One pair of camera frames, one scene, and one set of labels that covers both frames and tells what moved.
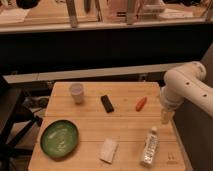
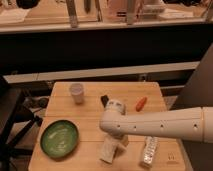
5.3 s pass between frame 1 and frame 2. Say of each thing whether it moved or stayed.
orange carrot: stayed
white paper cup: stayed
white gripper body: moved
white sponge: stayed
